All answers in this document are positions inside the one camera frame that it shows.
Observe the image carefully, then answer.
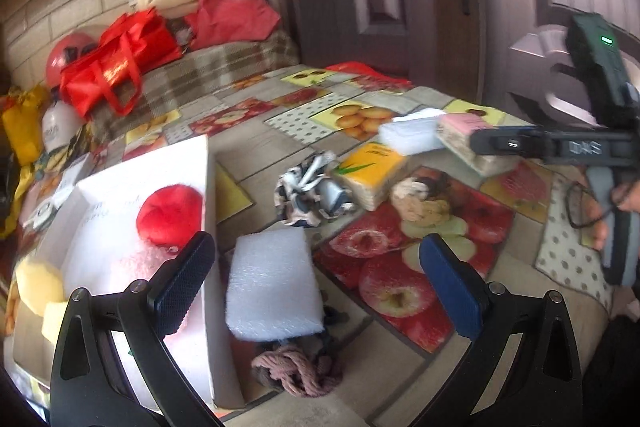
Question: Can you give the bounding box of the beige brown plush toy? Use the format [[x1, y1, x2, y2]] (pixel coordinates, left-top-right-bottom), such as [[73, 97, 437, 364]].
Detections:
[[390, 176, 451, 227]]

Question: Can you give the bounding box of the white foam block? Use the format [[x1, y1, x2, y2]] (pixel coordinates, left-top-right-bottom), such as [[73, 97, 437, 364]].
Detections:
[[226, 228, 324, 343]]

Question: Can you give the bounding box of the yellow green rectangular sponge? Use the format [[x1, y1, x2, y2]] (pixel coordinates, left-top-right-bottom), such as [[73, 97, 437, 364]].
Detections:
[[41, 301, 67, 347]]

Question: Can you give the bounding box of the yellow tissue pack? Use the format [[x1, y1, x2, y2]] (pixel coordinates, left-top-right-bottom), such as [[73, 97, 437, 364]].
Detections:
[[333, 142, 408, 211]]

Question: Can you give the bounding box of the red paper bag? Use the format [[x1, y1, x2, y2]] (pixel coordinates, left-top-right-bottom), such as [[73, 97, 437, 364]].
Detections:
[[186, 0, 281, 51]]

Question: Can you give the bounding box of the red helmet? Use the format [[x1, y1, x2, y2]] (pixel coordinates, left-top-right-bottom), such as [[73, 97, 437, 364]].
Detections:
[[46, 31, 98, 89]]

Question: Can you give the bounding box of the plaid covered bench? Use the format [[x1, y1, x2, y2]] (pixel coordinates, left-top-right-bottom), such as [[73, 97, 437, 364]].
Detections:
[[90, 30, 299, 142]]

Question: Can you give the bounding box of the red round sponge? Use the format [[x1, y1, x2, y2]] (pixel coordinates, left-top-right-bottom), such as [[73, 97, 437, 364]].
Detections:
[[136, 184, 204, 249]]

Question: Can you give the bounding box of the red tote bag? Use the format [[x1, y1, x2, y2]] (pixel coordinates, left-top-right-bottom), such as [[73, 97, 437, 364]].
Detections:
[[60, 9, 182, 118]]

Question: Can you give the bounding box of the red plastic bag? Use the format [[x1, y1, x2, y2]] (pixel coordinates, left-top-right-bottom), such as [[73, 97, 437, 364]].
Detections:
[[326, 61, 412, 88]]

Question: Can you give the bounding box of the black white patterned cloth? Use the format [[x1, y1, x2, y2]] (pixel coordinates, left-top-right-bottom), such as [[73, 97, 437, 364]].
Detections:
[[273, 150, 357, 229]]

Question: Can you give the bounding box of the yellow round sponge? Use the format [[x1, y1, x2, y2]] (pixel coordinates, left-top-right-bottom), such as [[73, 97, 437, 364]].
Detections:
[[15, 256, 64, 317]]

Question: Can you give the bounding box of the white shallow tray box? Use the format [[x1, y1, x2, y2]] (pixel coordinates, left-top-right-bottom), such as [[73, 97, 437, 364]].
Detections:
[[26, 136, 245, 410]]

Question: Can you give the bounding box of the white helmet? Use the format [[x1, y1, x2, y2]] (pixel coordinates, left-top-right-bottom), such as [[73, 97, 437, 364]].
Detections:
[[41, 100, 85, 153]]

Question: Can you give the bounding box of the person's right hand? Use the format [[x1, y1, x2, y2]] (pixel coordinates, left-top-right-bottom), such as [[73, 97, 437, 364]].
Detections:
[[579, 178, 640, 253]]

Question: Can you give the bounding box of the yellow shopping bag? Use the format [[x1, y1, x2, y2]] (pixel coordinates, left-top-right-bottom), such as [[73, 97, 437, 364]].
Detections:
[[1, 83, 51, 167]]

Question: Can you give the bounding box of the pink brown knotted rope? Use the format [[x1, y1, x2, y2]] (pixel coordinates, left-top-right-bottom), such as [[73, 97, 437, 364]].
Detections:
[[249, 330, 346, 399]]

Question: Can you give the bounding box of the fruit pattern tablecloth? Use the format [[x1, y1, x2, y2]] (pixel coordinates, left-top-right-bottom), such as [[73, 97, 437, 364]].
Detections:
[[0, 62, 616, 427]]

